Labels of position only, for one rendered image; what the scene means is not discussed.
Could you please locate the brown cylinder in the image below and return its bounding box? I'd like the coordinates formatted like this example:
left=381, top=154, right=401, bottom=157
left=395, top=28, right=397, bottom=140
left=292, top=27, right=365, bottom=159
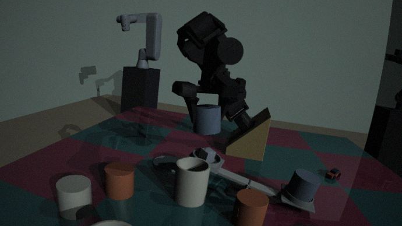
left=231, top=189, right=269, bottom=226
left=104, top=162, right=135, bottom=200

